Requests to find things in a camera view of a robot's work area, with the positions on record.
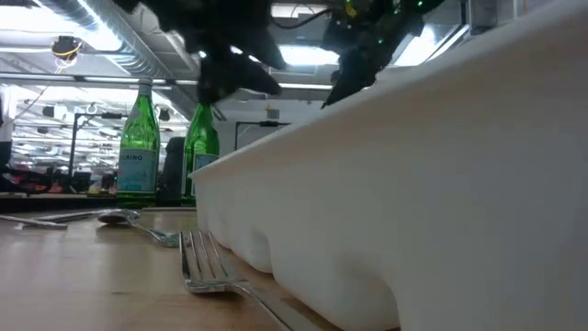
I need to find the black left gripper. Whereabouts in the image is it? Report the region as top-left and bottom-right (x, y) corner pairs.
(114, 0), (287, 106)

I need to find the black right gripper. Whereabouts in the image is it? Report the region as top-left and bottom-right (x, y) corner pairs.
(321, 0), (447, 109)

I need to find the silver spoon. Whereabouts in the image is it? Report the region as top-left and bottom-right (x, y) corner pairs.
(96, 209), (181, 248)

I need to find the ceiling light panel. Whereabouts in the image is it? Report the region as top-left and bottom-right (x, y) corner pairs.
(275, 43), (341, 66)

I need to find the green glass water bottle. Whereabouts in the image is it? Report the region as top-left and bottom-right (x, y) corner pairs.
(182, 101), (221, 207)
(115, 76), (162, 208)

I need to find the white plastic cutlery tray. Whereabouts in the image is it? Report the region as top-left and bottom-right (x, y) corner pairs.
(188, 0), (588, 331)

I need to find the silver fork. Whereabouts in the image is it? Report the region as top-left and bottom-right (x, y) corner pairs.
(177, 229), (322, 331)

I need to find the silver table knife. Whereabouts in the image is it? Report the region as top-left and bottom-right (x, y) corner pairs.
(34, 209), (114, 223)
(0, 213), (69, 231)

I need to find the person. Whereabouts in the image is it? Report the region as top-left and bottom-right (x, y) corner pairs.
(0, 86), (16, 171)

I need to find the silver air duct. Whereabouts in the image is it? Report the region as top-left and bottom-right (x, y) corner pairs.
(39, 0), (203, 120)

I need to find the hanging yellow cable reel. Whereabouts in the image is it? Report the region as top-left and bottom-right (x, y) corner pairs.
(51, 35), (84, 63)

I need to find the black metal frame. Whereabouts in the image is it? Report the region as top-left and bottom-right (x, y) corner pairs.
(67, 111), (125, 194)

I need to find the black table frame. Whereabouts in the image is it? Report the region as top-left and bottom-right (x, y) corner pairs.
(0, 191), (198, 213)

